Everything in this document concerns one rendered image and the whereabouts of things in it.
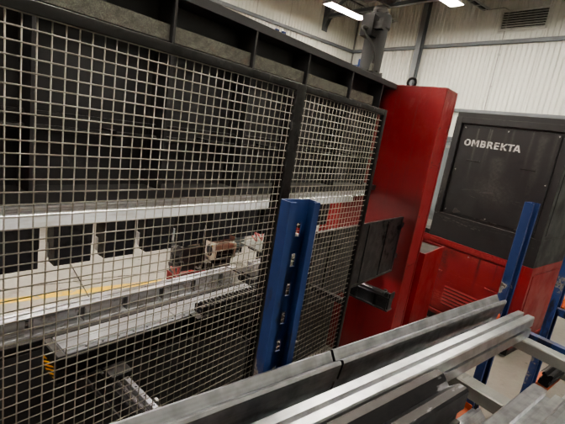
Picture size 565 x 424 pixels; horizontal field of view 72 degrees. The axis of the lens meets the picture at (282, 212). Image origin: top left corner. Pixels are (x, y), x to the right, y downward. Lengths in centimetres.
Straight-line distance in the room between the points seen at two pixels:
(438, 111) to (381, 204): 81
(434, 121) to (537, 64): 671
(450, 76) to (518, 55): 145
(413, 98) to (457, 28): 760
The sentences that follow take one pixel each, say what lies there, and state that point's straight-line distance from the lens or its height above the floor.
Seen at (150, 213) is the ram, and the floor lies 137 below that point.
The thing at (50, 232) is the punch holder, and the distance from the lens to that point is 179.
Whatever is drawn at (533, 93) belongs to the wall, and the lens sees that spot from 955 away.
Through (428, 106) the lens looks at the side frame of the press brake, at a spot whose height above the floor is 216.
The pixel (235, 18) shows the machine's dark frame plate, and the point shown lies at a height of 228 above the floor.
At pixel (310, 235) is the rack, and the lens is 59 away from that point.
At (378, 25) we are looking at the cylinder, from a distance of 298.
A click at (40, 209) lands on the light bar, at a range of 149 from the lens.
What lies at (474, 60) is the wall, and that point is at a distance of 1024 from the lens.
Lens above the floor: 185
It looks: 12 degrees down
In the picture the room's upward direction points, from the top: 9 degrees clockwise
